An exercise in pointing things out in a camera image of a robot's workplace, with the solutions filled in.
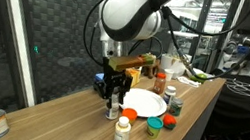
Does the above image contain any green apple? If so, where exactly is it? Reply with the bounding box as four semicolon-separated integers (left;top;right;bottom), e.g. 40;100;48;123
190;71;208;85

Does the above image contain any white paper cup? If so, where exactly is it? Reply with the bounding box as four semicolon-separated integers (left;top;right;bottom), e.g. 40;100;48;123
162;67;176;83

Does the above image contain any black cloth covered table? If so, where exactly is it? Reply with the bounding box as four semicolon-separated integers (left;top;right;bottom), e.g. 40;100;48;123
208;68;250;116

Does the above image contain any coiled white cable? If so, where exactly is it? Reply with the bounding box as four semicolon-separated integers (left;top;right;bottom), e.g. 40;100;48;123
223;76;250;98

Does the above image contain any white paper plate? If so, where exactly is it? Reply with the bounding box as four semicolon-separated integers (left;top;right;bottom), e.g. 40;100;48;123
117;85;170;122

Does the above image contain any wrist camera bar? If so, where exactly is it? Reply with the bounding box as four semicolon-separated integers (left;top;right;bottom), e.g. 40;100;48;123
108;47;158;79

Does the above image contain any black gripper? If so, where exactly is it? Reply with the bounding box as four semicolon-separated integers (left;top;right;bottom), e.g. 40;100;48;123
93;55;136;113

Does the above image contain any white grey lab machine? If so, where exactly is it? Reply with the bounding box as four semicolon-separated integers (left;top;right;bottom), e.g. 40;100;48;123
217;31;250;78

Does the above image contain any brown moose plush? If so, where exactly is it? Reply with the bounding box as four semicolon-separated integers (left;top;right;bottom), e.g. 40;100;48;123
139;56;162;80

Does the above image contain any red toy strawberry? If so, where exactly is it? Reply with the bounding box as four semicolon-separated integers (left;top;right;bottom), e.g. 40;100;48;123
160;113;179;132

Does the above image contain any orange-lid spice jar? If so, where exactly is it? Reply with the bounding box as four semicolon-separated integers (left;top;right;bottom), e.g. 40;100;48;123
152;72;168;96

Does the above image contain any open yellow cardboard box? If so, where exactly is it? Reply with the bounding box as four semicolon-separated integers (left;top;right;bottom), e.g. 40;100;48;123
123;63;144;91

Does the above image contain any white round tabletop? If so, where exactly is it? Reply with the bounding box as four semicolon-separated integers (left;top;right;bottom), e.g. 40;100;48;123
170;29;199;41

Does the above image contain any teal-lid dough tub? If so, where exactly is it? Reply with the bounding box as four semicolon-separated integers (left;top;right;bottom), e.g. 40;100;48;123
144;115;165;140

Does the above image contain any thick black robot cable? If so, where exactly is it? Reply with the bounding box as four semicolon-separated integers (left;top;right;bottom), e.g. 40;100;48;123
150;0;250;88

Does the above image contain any white window frame post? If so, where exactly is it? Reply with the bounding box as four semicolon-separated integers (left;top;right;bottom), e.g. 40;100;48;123
0;0;53;109

